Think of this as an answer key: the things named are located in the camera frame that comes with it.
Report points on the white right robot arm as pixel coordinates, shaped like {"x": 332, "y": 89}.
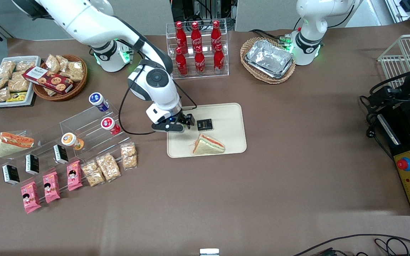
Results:
{"x": 84, "y": 17}

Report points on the red cola bottle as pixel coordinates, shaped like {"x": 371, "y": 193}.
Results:
{"x": 216, "y": 33}
{"x": 180, "y": 35}
{"x": 200, "y": 63}
{"x": 181, "y": 64}
{"x": 196, "y": 35}
{"x": 219, "y": 61}

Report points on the black sealing machine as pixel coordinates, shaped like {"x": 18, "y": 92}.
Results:
{"x": 404, "y": 138}

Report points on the yellow snack pack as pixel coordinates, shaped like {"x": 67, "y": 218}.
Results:
{"x": 17, "y": 97}

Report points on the cream plastic tray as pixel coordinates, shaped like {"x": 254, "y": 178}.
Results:
{"x": 226, "y": 142}

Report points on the orange gum bottle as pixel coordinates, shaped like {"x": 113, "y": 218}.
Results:
{"x": 72, "y": 140}

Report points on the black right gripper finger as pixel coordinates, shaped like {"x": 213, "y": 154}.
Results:
{"x": 191, "y": 121}
{"x": 184, "y": 121}

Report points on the pink snack pack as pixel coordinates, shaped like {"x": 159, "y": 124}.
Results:
{"x": 74, "y": 175}
{"x": 30, "y": 197}
{"x": 51, "y": 186}

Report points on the red gum bottle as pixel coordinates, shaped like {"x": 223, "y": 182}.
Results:
{"x": 110, "y": 125}

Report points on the clear acrylic bottle rack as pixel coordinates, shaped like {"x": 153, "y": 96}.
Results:
{"x": 171, "y": 71}

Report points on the clear acrylic step stand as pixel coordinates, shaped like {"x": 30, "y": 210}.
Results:
{"x": 45, "y": 145}
{"x": 91, "y": 121}

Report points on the blue gum bottle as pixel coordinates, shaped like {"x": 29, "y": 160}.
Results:
{"x": 99, "y": 101}

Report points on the red emergency stop button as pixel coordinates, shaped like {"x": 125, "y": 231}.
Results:
{"x": 403, "y": 164}

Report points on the black equipment rack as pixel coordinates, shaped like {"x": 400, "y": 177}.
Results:
{"x": 205, "y": 9}

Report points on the brown round wicker basket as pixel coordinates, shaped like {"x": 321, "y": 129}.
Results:
{"x": 80, "y": 85}

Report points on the wrapped triangle sandwich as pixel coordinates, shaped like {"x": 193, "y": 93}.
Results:
{"x": 12, "y": 144}
{"x": 208, "y": 145}

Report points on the stacked foil trays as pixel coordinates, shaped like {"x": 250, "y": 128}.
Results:
{"x": 269, "y": 58}

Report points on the red cookie box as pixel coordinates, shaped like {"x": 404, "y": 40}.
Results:
{"x": 48, "y": 80}

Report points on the tan wicker basket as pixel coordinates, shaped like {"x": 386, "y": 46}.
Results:
{"x": 251, "y": 76}

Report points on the black tissue pack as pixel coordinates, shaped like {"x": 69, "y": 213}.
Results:
{"x": 11, "y": 174}
{"x": 32, "y": 163}
{"x": 61, "y": 153}
{"x": 205, "y": 124}

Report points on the white plastic bin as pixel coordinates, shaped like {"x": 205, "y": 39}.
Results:
{"x": 36, "y": 64}

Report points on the silver metal bar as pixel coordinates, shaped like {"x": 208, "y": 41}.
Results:
{"x": 389, "y": 129}

